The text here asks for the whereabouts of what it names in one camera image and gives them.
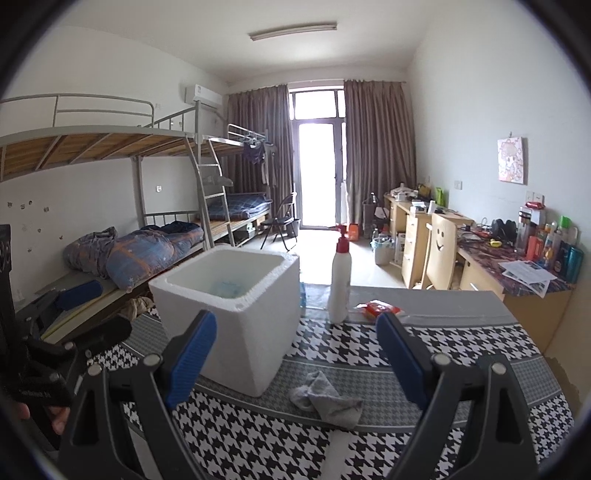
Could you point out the blue orange quilt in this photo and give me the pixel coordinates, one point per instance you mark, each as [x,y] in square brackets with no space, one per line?
[132,259]

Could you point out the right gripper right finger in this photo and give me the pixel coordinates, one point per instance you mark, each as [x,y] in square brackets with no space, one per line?
[409,358]

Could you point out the white bucket on floor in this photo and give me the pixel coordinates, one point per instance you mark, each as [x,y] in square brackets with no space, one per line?
[383,248]

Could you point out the red snack packet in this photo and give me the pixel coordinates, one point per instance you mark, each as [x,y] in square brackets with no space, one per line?
[373,309]

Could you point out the anime wall picture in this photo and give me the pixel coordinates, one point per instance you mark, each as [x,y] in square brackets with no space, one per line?
[511,160]

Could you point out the blue face mask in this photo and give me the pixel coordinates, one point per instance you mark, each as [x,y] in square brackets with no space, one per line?
[227,289]

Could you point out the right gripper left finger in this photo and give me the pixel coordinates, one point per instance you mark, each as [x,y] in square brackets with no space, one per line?
[184,357]

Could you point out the ceiling tube lamp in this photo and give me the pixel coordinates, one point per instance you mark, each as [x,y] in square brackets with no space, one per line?
[303,28]

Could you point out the brown curtain left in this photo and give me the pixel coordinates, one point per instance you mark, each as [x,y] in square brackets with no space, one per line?
[265,162]

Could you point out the white air conditioner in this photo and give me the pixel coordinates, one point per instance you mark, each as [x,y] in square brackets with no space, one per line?
[198,93]

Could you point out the wooden desk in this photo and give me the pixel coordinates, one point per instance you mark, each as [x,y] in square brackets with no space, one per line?
[540,316]

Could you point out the white pump bottle red cap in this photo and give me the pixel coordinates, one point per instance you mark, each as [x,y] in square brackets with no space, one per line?
[341,278]

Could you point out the black folding chair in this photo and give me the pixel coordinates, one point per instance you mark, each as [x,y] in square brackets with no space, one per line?
[281,222]

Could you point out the grey towel cloth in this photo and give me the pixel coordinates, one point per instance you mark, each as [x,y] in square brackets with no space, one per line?
[317,394]

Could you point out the papers on desk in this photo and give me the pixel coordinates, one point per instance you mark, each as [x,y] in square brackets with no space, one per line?
[528,273]

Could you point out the brown curtain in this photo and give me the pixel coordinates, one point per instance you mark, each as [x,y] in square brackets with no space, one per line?
[380,141]
[265,162]

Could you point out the metal bunk bed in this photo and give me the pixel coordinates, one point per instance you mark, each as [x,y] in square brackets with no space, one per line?
[61,182]

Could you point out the person's left hand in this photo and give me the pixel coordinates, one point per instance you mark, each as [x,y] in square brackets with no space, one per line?
[58,416]

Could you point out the teal bottle on desk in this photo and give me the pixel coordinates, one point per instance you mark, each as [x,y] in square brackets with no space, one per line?
[574,264]

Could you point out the wooden chair smiley face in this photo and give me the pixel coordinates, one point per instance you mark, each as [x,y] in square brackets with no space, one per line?
[440,264]

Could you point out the white foam box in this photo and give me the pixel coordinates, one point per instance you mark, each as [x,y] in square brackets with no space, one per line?
[255,331]

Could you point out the black headphones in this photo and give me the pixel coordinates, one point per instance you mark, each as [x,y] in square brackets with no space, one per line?
[504,231]

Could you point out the orange floor item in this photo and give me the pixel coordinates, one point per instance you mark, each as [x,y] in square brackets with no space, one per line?
[354,232]

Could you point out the houndstooth table mat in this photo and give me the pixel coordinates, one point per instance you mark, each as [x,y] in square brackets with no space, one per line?
[335,378]

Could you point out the brown curtain right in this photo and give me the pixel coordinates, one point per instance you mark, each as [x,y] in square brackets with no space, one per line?
[380,141]

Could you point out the blue liquid bottle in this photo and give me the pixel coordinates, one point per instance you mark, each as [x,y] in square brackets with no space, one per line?
[303,296]

